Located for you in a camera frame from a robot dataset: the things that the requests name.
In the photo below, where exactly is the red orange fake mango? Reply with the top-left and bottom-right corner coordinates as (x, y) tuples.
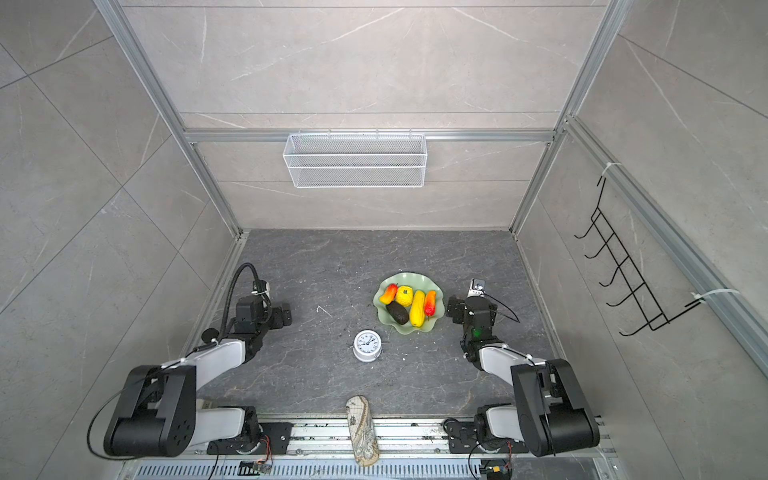
(379, 283), (399, 305)
(423, 290), (437, 318)

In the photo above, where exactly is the green wavy fruit bowl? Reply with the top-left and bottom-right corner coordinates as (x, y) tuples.
(372, 272), (446, 335)

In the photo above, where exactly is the yellow fake lemon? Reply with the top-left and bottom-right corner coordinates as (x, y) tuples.
(395, 285), (414, 308)

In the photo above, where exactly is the dark fake avocado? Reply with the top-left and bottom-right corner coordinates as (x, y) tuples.
(386, 301), (410, 325)

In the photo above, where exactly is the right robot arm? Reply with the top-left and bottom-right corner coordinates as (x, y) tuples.
(446, 295), (600, 457)

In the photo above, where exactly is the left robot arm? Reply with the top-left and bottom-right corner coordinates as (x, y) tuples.
(86, 296), (292, 460)

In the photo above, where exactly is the white alarm clock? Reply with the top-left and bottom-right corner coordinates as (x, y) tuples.
(353, 330), (383, 363)

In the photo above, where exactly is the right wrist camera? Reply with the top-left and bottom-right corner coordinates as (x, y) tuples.
(467, 278), (485, 297)

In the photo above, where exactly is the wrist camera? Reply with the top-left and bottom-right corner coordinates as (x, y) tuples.
(251, 280), (269, 298)
(467, 278), (485, 297)

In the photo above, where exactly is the black corrugated cable left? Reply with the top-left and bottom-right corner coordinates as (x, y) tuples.
(218, 262), (265, 337)

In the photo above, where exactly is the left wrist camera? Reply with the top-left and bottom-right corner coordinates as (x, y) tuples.
(251, 280), (269, 298)

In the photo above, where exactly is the black camera cable right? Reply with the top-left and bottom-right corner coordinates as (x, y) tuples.
(484, 292), (522, 324)

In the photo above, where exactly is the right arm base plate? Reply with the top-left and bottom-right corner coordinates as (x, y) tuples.
(441, 418), (529, 454)

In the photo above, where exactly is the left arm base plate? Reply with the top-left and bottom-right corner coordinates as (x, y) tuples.
(206, 422), (294, 456)

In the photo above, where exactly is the white wire mesh basket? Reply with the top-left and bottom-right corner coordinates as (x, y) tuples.
(283, 132), (428, 189)

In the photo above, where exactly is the black wire hook rack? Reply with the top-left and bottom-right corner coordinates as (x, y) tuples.
(573, 177), (705, 338)

